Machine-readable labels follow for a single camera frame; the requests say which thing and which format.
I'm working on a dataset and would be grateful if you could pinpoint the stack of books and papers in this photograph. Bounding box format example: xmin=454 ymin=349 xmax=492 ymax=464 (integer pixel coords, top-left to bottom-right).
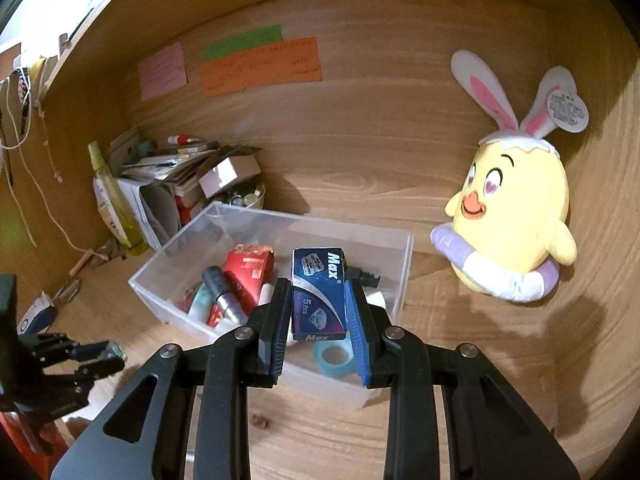
xmin=109 ymin=127 xmax=221 ymax=226

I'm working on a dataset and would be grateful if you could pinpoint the white cardboard box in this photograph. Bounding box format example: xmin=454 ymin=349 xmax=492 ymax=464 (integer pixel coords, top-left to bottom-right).
xmin=197 ymin=154 xmax=263 ymax=200

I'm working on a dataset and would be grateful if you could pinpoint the pink sticky note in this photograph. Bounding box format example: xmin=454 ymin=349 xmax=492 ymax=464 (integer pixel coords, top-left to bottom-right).
xmin=139 ymin=41 xmax=188 ymax=102

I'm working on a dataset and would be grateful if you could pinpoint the blue razor blade box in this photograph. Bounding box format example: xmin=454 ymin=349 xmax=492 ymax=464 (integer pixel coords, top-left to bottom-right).
xmin=291 ymin=247 xmax=349 ymax=342

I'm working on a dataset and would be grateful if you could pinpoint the red cardboard box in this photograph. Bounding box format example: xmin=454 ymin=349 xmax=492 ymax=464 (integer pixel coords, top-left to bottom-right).
xmin=207 ymin=244 xmax=276 ymax=328

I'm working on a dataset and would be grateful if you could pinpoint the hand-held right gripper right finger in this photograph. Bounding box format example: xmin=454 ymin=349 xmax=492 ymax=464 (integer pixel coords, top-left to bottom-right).
xmin=343 ymin=279 xmax=581 ymax=480

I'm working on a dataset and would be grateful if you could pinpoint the clear blue tape roll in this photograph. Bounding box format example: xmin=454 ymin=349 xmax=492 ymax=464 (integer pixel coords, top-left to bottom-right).
xmin=313 ymin=341 xmax=357 ymax=377

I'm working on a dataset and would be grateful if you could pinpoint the orange paper note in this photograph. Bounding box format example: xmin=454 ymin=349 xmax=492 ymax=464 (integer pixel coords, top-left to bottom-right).
xmin=200 ymin=36 xmax=322 ymax=99

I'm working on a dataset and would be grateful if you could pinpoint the dark green spray bottle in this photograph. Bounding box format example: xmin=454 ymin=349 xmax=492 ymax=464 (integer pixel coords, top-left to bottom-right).
xmin=347 ymin=265 xmax=383 ymax=291

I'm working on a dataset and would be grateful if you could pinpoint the black and silver tube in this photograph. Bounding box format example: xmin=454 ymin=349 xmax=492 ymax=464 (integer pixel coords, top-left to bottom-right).
xmin=201 ymin=266 xmax=249 ymax=328

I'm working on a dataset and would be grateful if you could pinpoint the wooden-handled tool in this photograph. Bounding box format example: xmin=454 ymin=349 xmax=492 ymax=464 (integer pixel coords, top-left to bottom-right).
xmin=69 ymin=245 xmax=118 ymax=277

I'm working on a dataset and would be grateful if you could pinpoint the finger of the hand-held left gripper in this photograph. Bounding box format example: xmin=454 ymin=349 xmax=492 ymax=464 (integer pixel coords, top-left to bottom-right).
xmin=65 ymin=340 xmax=124 ymax=362
xmin=72 ymin=357 xmax=126 ymax=387

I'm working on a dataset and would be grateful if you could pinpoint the clear plastic bin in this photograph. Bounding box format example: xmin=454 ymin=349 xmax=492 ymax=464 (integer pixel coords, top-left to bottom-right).
xmin=128 ymin=201 xmax=415 ymax=411

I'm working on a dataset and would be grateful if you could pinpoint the hanging cords bundle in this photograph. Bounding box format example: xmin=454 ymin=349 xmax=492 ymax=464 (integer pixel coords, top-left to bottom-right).
xmin=0 ymin=57 xmax=108 ymax=261

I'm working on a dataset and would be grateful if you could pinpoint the small blue and white box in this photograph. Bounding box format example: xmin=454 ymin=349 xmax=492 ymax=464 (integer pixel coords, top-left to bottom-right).
xmin=17 ymin=291 xmax=57 ymax=333

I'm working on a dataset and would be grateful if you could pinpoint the orange object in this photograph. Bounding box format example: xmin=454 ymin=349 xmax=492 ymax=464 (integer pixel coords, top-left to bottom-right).
xmin=0 ymin=410 xmax=71 ymax=468

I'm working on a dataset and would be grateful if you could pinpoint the green sticky note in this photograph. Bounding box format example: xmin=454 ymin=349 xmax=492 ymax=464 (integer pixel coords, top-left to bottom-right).
xmin=202 ymin=25 xmax=284 ymax=60

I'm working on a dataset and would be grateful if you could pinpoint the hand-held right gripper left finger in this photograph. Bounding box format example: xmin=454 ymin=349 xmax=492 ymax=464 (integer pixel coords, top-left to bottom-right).
xmin=50 ymin=277 xmax=293 ymax=480

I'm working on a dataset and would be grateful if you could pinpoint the yellow-green spray bottle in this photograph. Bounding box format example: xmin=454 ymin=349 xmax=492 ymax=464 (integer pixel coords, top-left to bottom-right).
xmin=87 ymin=141 xmax=149 ymax=256

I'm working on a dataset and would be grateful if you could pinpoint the bowl of small trinkets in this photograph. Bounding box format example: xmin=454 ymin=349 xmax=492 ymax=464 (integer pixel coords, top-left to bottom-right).
xmin=220 ymin=185 xmax=267 ymax=209

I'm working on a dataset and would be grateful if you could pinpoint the white and teal container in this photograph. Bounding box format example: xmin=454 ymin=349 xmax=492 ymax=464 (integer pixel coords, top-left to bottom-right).
xmin=182 ymin=281 xmax=221 ymax=323

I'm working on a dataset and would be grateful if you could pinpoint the yellow chick plush toy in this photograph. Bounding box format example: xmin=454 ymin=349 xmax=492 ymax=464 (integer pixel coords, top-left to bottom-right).
xmin=430 ymin=50 xmax=588 ymax=303

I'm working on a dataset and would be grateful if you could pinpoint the white paper holder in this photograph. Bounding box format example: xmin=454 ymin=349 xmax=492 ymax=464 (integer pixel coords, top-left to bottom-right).
xmin=94 ymin=177 xmax=182 ymax=252

